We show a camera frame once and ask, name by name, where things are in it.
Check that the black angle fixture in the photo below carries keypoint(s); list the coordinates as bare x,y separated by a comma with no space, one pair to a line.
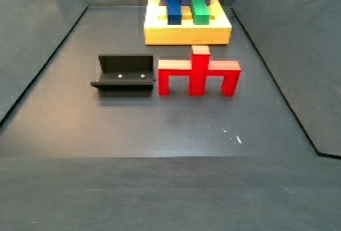
126,72

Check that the yellow slotted board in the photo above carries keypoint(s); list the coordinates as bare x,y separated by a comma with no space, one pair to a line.
159,33

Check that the red three-legged block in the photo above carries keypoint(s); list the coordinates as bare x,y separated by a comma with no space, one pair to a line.
198,68

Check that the green long bar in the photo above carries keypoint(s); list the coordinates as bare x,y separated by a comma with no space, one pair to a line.
199,12

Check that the blue long bar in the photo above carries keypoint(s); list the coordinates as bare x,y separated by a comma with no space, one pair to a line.
174,12

